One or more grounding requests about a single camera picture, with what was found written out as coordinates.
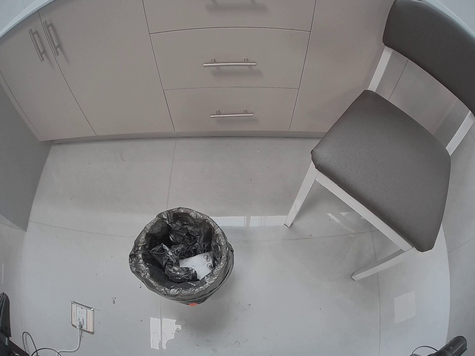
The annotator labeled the clear printed wrapper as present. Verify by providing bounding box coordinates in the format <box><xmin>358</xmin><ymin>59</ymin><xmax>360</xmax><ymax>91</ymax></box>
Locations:
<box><xmin>180</xmin><ymin>251</ymin><xmax>215</xmax><ymax>280</ymax></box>

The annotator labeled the black plastic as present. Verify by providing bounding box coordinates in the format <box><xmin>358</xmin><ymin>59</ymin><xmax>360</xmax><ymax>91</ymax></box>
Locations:
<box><xmin>150</xmin><ymin>242</ymin><xmax>201</xmax><ymax>284</ymax></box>

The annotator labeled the black plastic bag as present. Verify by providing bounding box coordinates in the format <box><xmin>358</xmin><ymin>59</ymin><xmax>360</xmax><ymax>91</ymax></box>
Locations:
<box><xmin>128</xmin><ymin>206</ymin><xmax>235</xmax><ymax>307</ymax></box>

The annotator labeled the beige cabinet with drawers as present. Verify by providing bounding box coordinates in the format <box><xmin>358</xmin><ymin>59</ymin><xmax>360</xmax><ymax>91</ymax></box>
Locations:
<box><xmin>0</xmin><ymin>0</ymin><xmax>475</xmax><ymax>144</ymax></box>

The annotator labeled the grey chair with white legs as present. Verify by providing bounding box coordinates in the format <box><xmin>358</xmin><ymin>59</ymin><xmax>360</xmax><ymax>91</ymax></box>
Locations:
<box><xmin>284</xmin><ymin>0</ymin><xmax>475</xmax><ymax>282</ymax></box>

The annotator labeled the white cable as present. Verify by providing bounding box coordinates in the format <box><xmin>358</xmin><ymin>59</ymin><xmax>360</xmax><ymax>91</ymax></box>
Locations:
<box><xmin>56</xmin><ymin>316</ymin><xmax>87</xmax><ymax>356</ymax></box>

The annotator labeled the black cable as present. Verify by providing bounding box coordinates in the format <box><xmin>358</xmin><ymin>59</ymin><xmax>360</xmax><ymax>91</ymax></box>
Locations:
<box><xmin>414</xmin><ymin>343</ymin><xmax>443</xmax><ymax>356</ymax></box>
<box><xmin>22</xmin><ymin>331</ymin><xmax>57</xmax><ymax>356</ymax></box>

